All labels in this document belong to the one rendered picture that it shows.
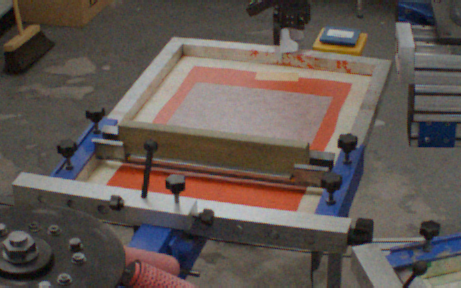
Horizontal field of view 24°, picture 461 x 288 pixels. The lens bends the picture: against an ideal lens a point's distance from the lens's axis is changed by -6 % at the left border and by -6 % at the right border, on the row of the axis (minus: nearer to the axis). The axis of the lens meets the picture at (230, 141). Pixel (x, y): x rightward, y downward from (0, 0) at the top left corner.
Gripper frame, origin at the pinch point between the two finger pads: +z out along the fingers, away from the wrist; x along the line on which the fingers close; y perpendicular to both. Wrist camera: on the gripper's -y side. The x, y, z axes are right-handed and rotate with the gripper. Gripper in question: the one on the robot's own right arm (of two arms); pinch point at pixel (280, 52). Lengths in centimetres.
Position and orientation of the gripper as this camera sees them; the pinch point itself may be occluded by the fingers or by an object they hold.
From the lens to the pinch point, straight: 284.4
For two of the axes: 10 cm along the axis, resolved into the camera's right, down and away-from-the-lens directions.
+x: 2.8, -4.7, 8.3
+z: 0.3, 8.7, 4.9
